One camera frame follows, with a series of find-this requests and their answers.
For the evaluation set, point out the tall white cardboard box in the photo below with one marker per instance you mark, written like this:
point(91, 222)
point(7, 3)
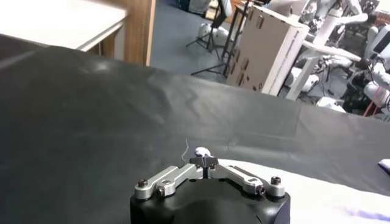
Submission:
point(268, 48)

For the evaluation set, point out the light purple t-shirt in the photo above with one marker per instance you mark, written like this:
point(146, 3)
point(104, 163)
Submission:
point(320, 198)

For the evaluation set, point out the black table cover cloth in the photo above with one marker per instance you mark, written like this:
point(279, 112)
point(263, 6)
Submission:
point(106, 115)

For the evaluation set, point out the small white standing desk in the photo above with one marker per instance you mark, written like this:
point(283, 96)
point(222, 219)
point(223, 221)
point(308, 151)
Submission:
point(307, 70)

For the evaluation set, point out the cream white desk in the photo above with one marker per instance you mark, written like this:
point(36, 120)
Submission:
point(61, 24)

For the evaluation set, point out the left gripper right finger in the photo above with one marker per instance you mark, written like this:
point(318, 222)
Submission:
point(243, 179)

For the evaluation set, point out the black tripod stand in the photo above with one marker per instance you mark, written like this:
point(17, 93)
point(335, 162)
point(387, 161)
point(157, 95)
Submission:
point(227, 48)

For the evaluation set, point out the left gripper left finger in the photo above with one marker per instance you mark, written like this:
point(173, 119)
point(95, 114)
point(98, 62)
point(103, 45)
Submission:
point(176, 178)

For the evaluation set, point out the white humanoid robot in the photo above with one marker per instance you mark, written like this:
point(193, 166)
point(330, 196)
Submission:
point(377, 79)

